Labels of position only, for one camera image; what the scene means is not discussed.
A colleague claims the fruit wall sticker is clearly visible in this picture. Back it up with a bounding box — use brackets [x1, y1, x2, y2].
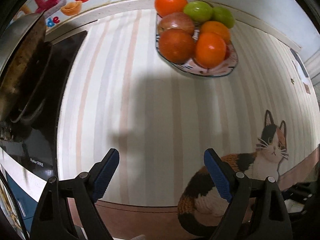
[11, 0, 89, 30]

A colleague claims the green apple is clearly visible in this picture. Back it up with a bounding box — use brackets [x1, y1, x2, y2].
[183, 1, 213, 24]
[212, 7, 235, 29]

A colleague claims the striped cat table mat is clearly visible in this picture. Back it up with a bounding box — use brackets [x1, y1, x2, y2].
[57, 9, 319, 239]

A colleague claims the floral oval plate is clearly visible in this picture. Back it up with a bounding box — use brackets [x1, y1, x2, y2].
[155, 0, 238, 77]

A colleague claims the orange with stem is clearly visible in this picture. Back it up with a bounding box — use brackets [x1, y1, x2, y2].
[154, 0, 188, 18]

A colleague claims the small orange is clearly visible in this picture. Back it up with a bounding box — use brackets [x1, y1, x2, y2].
[200, 21, 231, 44]

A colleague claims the steel wok pan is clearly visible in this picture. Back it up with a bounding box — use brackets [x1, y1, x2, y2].
[1, 13, 46, 121]

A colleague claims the red apple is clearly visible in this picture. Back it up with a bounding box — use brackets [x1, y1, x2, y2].
[157, 12, 195, 36]

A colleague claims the black gas stove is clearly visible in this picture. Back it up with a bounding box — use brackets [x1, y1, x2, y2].
[1, 31, 87, 180]

